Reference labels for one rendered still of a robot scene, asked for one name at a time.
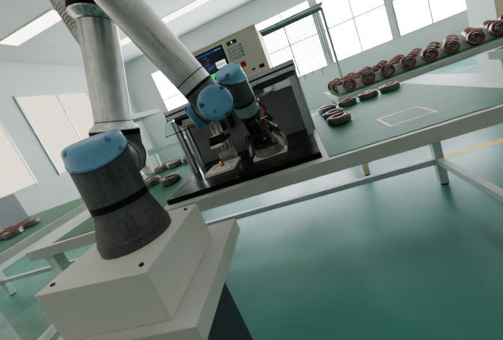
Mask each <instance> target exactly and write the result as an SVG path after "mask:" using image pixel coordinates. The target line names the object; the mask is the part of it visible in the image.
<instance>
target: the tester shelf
mask: <svg viewBox="0 0 503 340"><path fill-rule="evenodd" d="M295 69H296V65H295V63H294V60H293V59H290V60H288V61H286V62H283V63H281V64H278V65H276V66H274V67H271V68H269V69H267V70H264V71H262V72H259V73H257V74H255V75H253V76H250V77H248V78H247V80H248V81H249V84H250V86H251V88H253V87H254V86H256V85H259V84H262V83H264V82H267V81H269V80H271V79H274V78H276V77H279V76H282V75H284V74H286V73H289V72H291V71H293V70H295ZM187 104H189V102H188V103H186V104H183V105H182V106H178V107H177V108H174V109H172V110H169V111H167V112H164V115H165V118H166V120H167V121H170V120H171V119H174V118H177V117H179V116H181V115H185V114H186V113H185V111H184V107H185V106H186V105H187Z"/></svg>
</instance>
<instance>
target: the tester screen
mask: <svg viewBox="0 0 503 340"><path fill-rule="evenodd" d="M196 59H197V61H198V62H199V63H200V64H201V65H202V67H203V68H204V69H205V70H206V67H208V66H210V65H211V64H214V63H216V62H218V61H221V60H223V59H225V56H224V54H223V51H222V48H221V47H219V48H217V49H214V50H212V51H210V52H208V53H206V54H204V55H201V56H199V57H197V58H196ZM225 61H226V59H225ZM226 63H227V62H226ZM227 64H228V63H227ZM219 69H220V68H219ZM219 69H217V70H214V71H213V72H210V73H209V74H210V75H212V74H214V73H216V72H217V71H219Z"/></svg>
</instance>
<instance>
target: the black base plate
mask: <svg viewBox="0 0 503 340"><path fill-rule="evenodd" d="M285 138H286V139H287V143H288V146H287V152H284V153H282V154H278V155H275V156H273V157H268V158H266V159H263V160H259V161H257V162H254V161H253V159H254V156H255V154H254V156H253V157H251V156H250V153H249V150H248V149H245V150H243V151H240V152H237V154H238V157H241V159H240V161H239V162H238V164H237V166H236V167H235V169H232V170H230V171H226V172H223V173H221V174H217V175H214V176H212V177H208V178H204V175H205V174H206V173H207V172H208V171H209V170H210V169H211V168H212V167H213V166H214V165H216V164H219V161H220V160H221V159H217V160H214V161H211V162H208V163H206V165H205V166H202V167H200V168H199V169H200V171H199V172H198V173H195V174H193V176H191V177H190V179H188V180H187V182H185V183H184V185H182V186H181V188H179V189H178V191H176V193H175V194H173V196H172V197H170V198H169V199H168V200H167V203H168V205H172V204H176V203H178V202H181V201H185V200H188V199H191V198H195V197H198V196H200V195H204V194H207V193H210V192H214V191H216V190H220V189H224V188H226V187H229V186H233V185H236V184H238V183H243V182H246V181H248V180H252V179H255V178H258V177H262V176H264V175H268V174H272V173H274V172H277V171H281V170H284V169H288V168H291V167H294V166H297V165H300V164H303V163H307V162H310V161H312V160H317V159H319V158H322V154H321V152H320V149H319V147H318V144H317V141H316V139H315V137H314V134H311V135H308V133H307V130H306V129H304V130H300V131H298V132H295V133H291V134H289V135H286V136H285Z"/></svg>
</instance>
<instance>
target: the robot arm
mask: <svg viewBox="0 0 503 340"><path fill-rule="evenodd" d="M64 3H65V7H66V11H67V13H68V14H69V15H70V16H71V17H72V18H74V20H75V21H76V25H77V29H78V34H79V42H80V46H81V51H82V59H83V64H84V69H85V76H86V81H87V86H88V93H89V98H90V102H91V111H92V115H93V119H94V125H93V126H92V128H90V129H89V131H88V135H89V137H88V138H86V139H83V140H81V141H79V142H75V143H73V144H71V145H69V146H67V147H66V148H64V149H63V150H62V152H61V158H62V160H63V162H64V168H65V169H66V171H67V172H68V173H69V175H70V176H71V178H72V180H73V182H74V184H75V186H76V188H77V190H78V191H79V194H80V196H81V197H82V200H83V201H84V203H85V205H86V207H87V209H88V211H89V212H90V214H91V216H92V218H93V220H94V230H95V236H96V241H97V251H98V252H99V254H100V256H101V258H102V259H105V260H111V259H116V258H120V257H123V256H125V255H128V254H130V253H132V252H135V251H137V250H139V249H140V248H142V247H144V246H146V245H147V244H149V243H151V242H152V241H154V240H155V239H156V238H157V237H159V236H160V235H161V234H162V233H163V232H164V231H165V230H166V229H167V228H168V227H169V225H170V224H171V217H170V216H169V214H168V211H167V210H166V209H165V208H163V207H162V206H161V205H160V204H159V202H158V201H157V200H156V199H155V198H154V197H153V196H152V195H151V194H150V192H149V190H148V188H147V185H146V183H145V182H144V178H143V177H142V175H141V172H140V171H141V170H142V169H143V168H144V164H145V162H146V158H147V154H146V150H145V147H144V145H143V144H142V141H141V132H140V127H139V126H138V125H137V124H135V123H134V122H133V121H132V115H131V110H130V104H129V95H128V90H127V85H126V76H125V70H124V61H123V56H122V51H121V42H120V37H119V31H118V27H119V28H120V29H121V31H122V32H123V33H124V34H125V35H126V36H127V37H128V38H129V39H130V40H131V41H132V42H133V43H134V44H135V45H136V46H137V47H138V48H139V49H140V50H141V51H142V52H143V53H144V54H145V55H146V57H147V58H148V59H149V60H150V61H151V62H152V63H153V64H154V65H155V66H156V67H157V68H158V69H159V71H160V72H161V73H162V74H163V75H164V76H165V77H166V78H167V79H168V80H169V81H170V82H171V84H172V85H173V86H174V87H175V88H176V89H177V90H178V91H179V92H180V93H181V94H182V95H183V96H184V97H185V98H186V99H187V100H188V101H189V104H187V105H186V106H185V107H184V111H185V113H186V114H187V115H188V116H189V118H190V119H191V121H192V122H193V123H194V125H195V126H196V127H197V128H199V129H201V128H203V127H205V126H206V125H209V124H210V122H211V121H213V122H217V121H221V120H223V119H225V118H226V117H227V116H229V114H230V113H231V111H232V109H233V110H234V111H235V113H236V114H237V117H238V118H239V119H240V120H241V121H242V122H243V123H245V126H246V133H245V141H246V143H247V147H248V150H249V153H250V156H251V157H253V156H254V147H255V148H256V149H258V148H262V147H265V146H267V145H271V144H273V140H272V137H273V138H275V139H277V140H278V142H279V144H280V145H281V146H283V147H284V145H286V146H288V143H287V139H286V138H285V136H284V134H283V132H282V131H281V129H280V128H279V127H278V125H277V124H274V123H272V122H270V121H268V120H267V119H265V118H262V119H261V118H260V117H261V116H262V114H263V113H264V110H263V108H262V106H261V107H260V106H259V104H258V102H259V99H258V98H257V99H256V97H255V95H254V92H253V90H252V88H251V86H250V84H249V81H248V80H247V76H246V75H245V73H244V71H243V69H242V68H241V66H240V65H239V64H236V63H230V64H226V65H225V66H223V67H221V68H220V69H219V71H217V72H216V81H217V82H216V81H215V80H214V79H213V78H212V77H211V75H210V74H209V73H208V72H207V71H206V70H205V69H204V68H203V67H202V65H201V64H200V63H199V62H198V61H197V59H196V58H195V57H194V56H193V55H192V53H191V52H190V51H189V50H188V49H187V48H186V47H185V46H184V45H183V44H182V42H181V41H180V40H179V39H178V38H177V36H176V35H175V34H174V33H173V32H172V30H171V29H170V28H169V27H168V26H167V25H166V24H165V23H164V22H163V21H162V19H161V18H160V17H159V16H158V15H157V14H156V12H155V11H154V10H153V9H152V7H151V6H150V5H149V4H148V3H147V2H146V1H145V0H64ZM269 131H271V132H270V133H271V135H270V133H269Z"/></svg>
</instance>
